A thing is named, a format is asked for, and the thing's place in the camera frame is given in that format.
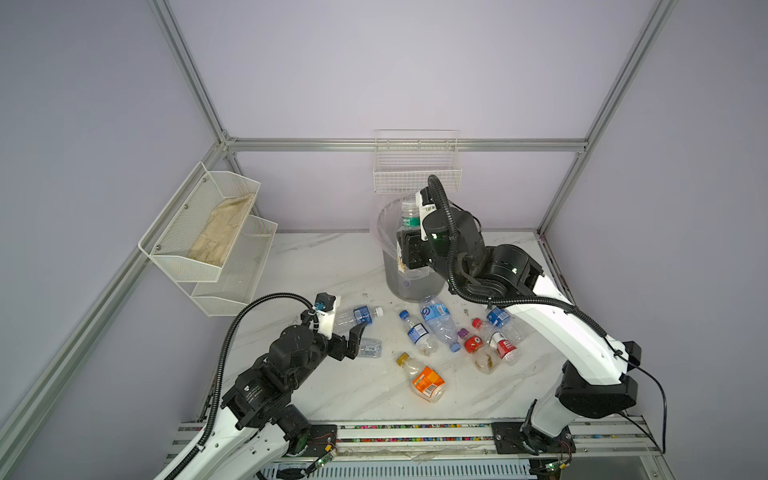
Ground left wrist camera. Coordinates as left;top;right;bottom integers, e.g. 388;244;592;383
310;292;340;339

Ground white mesh shelf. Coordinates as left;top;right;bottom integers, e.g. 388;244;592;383
191;215;278;317
138;164;261;283

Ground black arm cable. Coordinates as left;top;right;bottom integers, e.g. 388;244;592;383
161;292;316;480
427;174;668;454

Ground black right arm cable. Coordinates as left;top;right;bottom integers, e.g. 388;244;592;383
427;174;668;454

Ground upper white mesh shelf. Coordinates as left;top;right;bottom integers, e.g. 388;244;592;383
138;164;261;283

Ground lower white mesh shelf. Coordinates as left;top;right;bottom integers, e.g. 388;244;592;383
191;215;278;317

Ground bottle blue label right side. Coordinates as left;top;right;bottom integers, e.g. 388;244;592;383
486;306;530;345

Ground clear bottle blue label white cap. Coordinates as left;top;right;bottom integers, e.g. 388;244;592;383
333;305;384;334

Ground red label bottle purple cap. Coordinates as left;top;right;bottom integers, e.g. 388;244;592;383
458;328;484;354

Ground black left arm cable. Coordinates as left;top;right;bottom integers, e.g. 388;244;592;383
161;292;316;480

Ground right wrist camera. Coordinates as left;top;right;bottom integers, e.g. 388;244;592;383
415;187;437;241

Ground white wire wall basket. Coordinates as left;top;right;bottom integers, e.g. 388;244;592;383
373;129;463;195

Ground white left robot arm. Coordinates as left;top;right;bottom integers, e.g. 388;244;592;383
157;324;366;479

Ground large clear bottle light-blue label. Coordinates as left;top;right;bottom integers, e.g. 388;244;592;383
420;295;461;352

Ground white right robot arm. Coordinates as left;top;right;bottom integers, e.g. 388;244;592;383
398;205;642;455

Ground beige cloth in shelf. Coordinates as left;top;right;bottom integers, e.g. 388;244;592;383
187;194;256;267

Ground small bottle blue cap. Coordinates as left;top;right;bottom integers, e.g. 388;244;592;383
399;310;438;356

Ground clear plastic bin liner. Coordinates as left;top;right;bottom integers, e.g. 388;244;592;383
370;193;420;260

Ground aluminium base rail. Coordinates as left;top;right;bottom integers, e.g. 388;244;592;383
158;405;664;479

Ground orange label bottle yellow cap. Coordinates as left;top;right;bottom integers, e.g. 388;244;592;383
396;353;446;403

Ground grey mesh waste bin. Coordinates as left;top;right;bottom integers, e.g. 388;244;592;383
376;197;451;303

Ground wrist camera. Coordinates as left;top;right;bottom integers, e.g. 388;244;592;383
310;292;340;339
415;187;437;241

